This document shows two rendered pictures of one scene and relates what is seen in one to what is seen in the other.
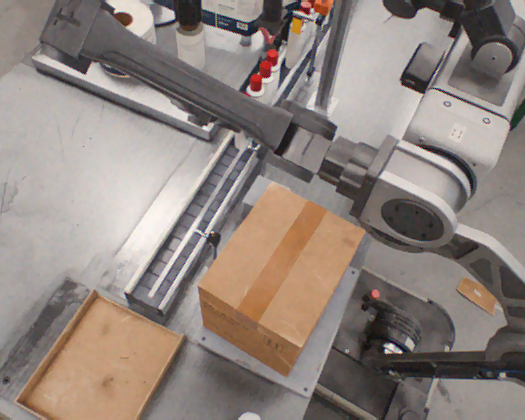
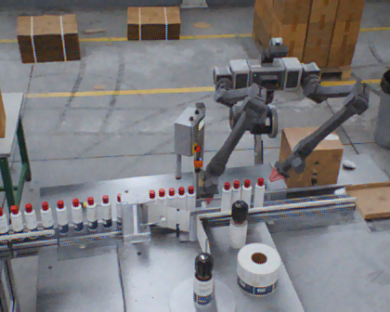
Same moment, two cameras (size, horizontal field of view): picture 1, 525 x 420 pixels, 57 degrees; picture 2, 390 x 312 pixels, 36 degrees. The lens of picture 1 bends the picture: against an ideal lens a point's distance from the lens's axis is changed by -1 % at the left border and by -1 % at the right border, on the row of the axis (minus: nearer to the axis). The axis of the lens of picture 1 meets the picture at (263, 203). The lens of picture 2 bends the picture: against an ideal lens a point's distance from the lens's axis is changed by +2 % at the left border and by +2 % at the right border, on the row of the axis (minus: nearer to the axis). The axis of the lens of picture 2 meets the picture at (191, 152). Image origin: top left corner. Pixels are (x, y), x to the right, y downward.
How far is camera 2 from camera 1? 3.43 m
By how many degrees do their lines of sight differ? 74
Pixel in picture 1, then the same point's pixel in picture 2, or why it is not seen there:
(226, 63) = (216, 239)
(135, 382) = (371, 192)
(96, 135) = (309, 268)
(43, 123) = (330, 294)
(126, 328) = (362, 204)
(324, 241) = (297, 133)
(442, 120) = (294, 64)
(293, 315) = not seen: hidden behind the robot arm
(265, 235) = not seen: hidden behind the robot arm
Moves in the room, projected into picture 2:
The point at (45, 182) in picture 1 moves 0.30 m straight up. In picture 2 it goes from (352, 267) to (362, 223)
